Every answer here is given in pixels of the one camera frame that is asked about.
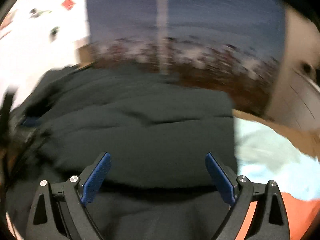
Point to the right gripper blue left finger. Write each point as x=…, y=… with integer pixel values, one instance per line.
x=59, y=210

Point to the white cabinet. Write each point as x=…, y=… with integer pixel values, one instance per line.
x=295, y=99

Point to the blue printed fabric wardrobe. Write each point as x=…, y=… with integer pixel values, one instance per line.
x=235, y=46

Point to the black padded jacket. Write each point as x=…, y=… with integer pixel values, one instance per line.
x=158, y=135

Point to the colour-block bed sheet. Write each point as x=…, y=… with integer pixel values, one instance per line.
x=268, y=151

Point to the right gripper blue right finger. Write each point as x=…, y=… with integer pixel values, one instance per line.
x=257, y=211

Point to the red paper wall decoration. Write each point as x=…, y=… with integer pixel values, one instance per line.
x=68, y=4

